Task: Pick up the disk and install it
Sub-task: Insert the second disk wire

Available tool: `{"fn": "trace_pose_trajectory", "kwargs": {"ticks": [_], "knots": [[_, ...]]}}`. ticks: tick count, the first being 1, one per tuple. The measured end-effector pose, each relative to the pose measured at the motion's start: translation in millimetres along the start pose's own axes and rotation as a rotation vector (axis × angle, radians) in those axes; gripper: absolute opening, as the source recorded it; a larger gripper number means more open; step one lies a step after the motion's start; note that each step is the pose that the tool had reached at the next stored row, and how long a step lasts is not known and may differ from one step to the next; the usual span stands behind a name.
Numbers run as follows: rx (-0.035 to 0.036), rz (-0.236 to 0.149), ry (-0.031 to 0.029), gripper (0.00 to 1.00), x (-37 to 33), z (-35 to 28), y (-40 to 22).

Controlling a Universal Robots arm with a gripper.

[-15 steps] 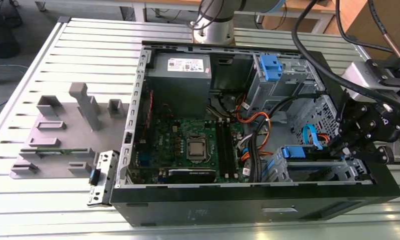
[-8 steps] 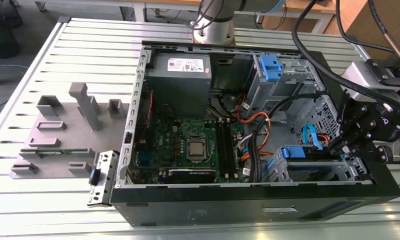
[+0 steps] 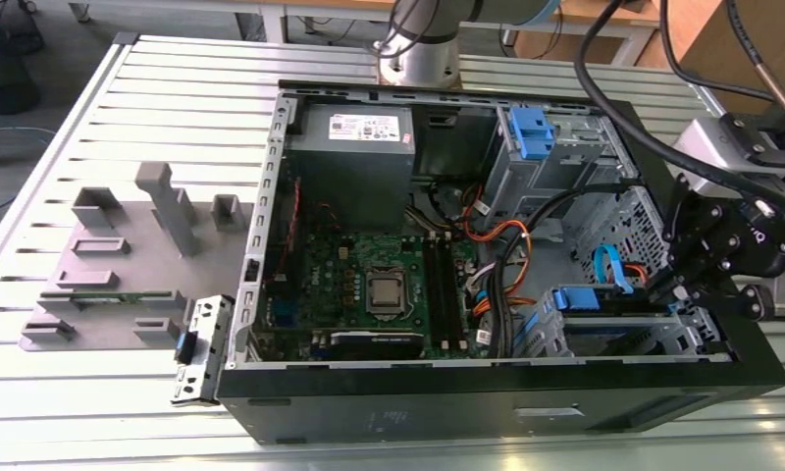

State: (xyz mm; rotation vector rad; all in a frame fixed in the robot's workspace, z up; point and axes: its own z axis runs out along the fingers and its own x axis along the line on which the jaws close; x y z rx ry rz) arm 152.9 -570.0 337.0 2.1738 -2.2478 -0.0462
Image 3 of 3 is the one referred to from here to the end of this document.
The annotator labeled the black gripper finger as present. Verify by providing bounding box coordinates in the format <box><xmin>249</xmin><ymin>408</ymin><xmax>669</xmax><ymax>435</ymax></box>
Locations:
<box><xmin>646</xmin><ymin>171</ymin><xmax>728</xmax><ymax>306</ymax></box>
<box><xmin>670</xmin><ymin>274</ymin><xmax>784</xmax><ymax>325</ymax></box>

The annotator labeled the blue data wire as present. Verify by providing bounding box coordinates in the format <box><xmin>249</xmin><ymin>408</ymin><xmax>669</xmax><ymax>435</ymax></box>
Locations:
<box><xmin>591</xmin><ymin>243</ymin><xmax>637</xmax><ymax>296</ymax></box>

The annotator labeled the metal optical drive cage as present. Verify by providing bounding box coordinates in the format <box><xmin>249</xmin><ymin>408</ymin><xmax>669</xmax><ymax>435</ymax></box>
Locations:
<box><xmin>482</xmin><ymin>105</ymin><xmax>637</xmax><ymax>235</ymax></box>

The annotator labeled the blue drive cage latch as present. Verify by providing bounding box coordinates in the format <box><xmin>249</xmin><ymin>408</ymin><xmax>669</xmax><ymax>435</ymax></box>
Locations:
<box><xmin>506</xmin><ymin>107</ymin><xmax>555</xmax><ymax>161</ymax></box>

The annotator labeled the black RAM slot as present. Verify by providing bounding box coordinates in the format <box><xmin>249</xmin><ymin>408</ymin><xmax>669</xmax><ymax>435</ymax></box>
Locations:
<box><xmin>421</xmin><ymin>234</ymin><xmax>447</xmax><ymax>344</ymax></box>
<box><xmin>438</xmin><ymin>234</ymin><xmax>463</xmax><ymax>347</ymax></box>

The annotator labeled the wooden cabinet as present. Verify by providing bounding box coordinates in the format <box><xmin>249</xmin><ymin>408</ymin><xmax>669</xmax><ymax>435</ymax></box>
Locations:
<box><xmin>660</xmin><ymin>0</ymin><xmax>785</xmax><ymax>129</ymax></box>

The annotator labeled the wooden desk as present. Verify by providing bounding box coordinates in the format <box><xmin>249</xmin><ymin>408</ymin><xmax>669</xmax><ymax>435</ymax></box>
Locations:
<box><xmin>502</xmin><ymin>0</ymin><xmax>669</xmax><ymax>68</ymax></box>

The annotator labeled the CPU socket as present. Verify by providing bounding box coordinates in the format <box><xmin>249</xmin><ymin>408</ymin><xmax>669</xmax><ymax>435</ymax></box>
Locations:
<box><xmin>362</xmin><ymin>264</ymin><xmax>413</xmax><ymax>323</ymax></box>

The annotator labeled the silver CPU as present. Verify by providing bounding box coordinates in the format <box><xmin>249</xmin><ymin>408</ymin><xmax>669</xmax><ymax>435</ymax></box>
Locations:
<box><xmin>365</xmin><ymin>277</ymin><xmax>410</xmax><ymax>313</ymax></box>

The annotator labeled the black PC case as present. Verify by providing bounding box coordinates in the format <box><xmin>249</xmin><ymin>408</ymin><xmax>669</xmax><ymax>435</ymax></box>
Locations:
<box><xmin>213</xmin><ymin>78</ymin><xmax>785</xmax><ymax>446</ymax></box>

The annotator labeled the grey power supply unit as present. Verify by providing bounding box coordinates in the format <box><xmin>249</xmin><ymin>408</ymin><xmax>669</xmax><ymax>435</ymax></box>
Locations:
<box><xmin>285</xmin><ymin>103</ymin><xmax>417</xmax><ymax>236</ymax></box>

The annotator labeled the black graphics card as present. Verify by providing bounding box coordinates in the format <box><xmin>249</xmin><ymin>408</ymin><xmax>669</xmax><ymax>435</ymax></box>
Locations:
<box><xmin>329</xmin><ymin>331</ymin><xmax>426</xmax><ymax>359</ymax></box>

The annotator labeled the green motherboard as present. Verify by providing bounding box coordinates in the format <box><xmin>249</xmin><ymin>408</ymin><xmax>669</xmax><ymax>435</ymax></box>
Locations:
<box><xmin>253</xmin><ymin>230</ymin><xmax>491</xmax><ymax>362</ymax></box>

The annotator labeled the grey parts rack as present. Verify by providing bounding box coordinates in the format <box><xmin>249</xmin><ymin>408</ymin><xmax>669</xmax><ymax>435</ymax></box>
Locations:
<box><xmin>18</xmin><ymin>161</ymin><xmax>255</xmax><ymax>353</ymax></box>

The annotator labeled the green RAM stick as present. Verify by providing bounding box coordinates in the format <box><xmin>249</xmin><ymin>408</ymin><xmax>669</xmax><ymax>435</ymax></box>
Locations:
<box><xmin>70</xmin><ymin>290</ymin><xmax>173</xmax><ymax>304</ymax></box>

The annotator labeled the black bin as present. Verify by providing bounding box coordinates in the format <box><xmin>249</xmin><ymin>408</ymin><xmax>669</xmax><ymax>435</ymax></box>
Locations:
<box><xmin>0</xmin><ymin>48</ymin><xmax>43</xmax><ymax>117</ymax></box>

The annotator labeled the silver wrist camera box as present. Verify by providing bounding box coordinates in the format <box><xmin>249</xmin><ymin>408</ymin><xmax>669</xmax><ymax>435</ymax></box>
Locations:
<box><xmin>670</xmin><ymin>117</ymin><xmax>785</xmax><ymax>197</ymax></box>

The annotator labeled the thick black wire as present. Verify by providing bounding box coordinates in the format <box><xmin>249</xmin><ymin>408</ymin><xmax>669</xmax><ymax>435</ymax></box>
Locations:
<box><xmin>489</xmin><ymin>182</ymin><xmax>636</xmax><ymax>358</ymax></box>

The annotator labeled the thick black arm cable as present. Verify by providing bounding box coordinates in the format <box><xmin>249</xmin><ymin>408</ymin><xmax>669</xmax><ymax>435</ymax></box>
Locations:
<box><xmin>574</xmin><ymin>0</ymin><xmax>785</xmax><ymax>222</ymax></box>

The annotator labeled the orange wire bundle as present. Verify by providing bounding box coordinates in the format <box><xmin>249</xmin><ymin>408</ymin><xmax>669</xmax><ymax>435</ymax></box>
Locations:
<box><xmin>463</xmin><ymin>220</ymin><xmax>537</xmax><ymax>310</ymax></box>

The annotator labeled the thin red wire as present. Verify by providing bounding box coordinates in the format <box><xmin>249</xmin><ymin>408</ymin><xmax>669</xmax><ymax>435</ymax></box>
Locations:
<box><xmin>277</xmin><ymin>175</ymin><xmax>303</xmax><ymax>284</ymax></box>

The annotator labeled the white desk frame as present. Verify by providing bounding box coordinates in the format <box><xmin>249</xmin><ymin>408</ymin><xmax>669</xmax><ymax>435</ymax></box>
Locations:
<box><xmin>67</xmin><ymin>0</ymin><xmax>289</xmax><ymax>45</ymax></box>

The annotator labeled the metal slot retainer bracket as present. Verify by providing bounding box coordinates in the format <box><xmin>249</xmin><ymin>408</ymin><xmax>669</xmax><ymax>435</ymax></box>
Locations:
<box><xmin>169</xmin><ymin>292</ymin><xmax>237</xmax><ymax>406</ymax></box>

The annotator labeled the pale blue floor cable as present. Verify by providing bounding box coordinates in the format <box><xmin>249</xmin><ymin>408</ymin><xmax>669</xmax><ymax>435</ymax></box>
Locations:
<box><xmin>0</xmin><ymin>125</ymin><xmax>58</xmax><ymax>148</ymax></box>

